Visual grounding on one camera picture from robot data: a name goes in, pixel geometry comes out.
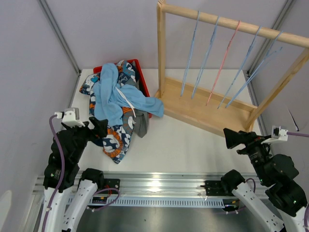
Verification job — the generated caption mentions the aluminium mounting rail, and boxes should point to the aluminium mounting rail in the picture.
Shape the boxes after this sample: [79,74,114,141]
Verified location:
[32,171,273,199]

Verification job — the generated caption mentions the light blue shorts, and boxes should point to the light blue shorts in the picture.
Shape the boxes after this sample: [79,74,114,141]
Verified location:
[93,63,164,127]

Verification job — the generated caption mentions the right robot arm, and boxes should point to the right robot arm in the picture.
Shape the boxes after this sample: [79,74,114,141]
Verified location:
[202,126,309,232]

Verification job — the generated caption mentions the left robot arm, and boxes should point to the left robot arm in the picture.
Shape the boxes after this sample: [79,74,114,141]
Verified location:
[39,115,120,232]

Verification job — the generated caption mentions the blue hanger of grey shorts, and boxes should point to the blue hanger of grey shorts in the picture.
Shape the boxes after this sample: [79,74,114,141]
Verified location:
[217,26,262,109]

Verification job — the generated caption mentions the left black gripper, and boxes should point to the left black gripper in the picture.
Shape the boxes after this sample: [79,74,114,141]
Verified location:
[62,116,108,162]

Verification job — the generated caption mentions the blue hanger of patterned shorts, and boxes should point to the blue hanger of patterned shorts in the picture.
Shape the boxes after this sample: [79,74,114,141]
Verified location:
[191,16,220,99]

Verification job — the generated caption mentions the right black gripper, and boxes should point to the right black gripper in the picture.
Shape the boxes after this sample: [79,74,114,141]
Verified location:
[223,127,272,183]

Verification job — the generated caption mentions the grey shorts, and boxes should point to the grey shorts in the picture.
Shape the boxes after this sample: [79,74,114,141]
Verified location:
[125,79,150,138]

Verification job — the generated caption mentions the red plastic bin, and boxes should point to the red plastic bin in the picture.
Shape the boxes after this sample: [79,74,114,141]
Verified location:
[93,59,153,119]

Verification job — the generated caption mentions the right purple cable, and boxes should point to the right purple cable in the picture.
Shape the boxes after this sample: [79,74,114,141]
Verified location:
[224,131,309,232]

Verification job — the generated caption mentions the aluminium corner post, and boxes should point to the aluminium corner post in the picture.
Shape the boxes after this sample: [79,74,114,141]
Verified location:
[246,0,297,78]
[36,0,82,75]

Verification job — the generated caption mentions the left aluminium corner post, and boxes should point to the left aluminium corner post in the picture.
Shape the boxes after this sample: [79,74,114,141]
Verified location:
[36,0,82,75]

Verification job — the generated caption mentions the wooden clothes rack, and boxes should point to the wooden clothes rack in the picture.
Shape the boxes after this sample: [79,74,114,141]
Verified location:
[156,0,309,136]

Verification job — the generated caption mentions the pink hanger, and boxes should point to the pink hanger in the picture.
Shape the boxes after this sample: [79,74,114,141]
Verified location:
[206,20,241,106]

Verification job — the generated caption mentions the right aluminium corner post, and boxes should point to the right aluminium corner post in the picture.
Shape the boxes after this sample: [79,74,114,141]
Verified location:
[246,0,297,78]

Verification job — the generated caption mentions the light blue wire hanger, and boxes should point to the light blue wire hanger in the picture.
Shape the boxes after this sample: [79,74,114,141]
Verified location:
[225,30,283,108]

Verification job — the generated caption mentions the perforated cable duct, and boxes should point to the perforated cable duct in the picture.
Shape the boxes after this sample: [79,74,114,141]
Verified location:
[111,196,225,208]

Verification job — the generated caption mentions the colourful patterned shorts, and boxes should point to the colourful patterned shorts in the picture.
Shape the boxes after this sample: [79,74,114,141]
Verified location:
[79,60,140,164]

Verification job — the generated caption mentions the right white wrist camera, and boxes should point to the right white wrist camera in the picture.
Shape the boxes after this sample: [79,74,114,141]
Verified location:
[261,126,288,144]

